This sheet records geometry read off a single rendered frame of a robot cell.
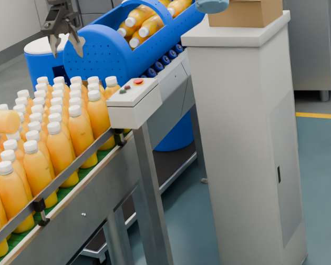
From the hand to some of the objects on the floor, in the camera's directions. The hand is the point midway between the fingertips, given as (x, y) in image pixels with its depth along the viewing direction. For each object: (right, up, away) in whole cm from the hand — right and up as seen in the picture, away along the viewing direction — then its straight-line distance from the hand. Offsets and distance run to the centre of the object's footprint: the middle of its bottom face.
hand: (67, 56), depth 227 cm
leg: (+57, -54, +154) cm, 173 cm away
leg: (+31, -98, +69) cm, 124 cm away
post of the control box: (+40, -110, +37) cm, 123 cm away
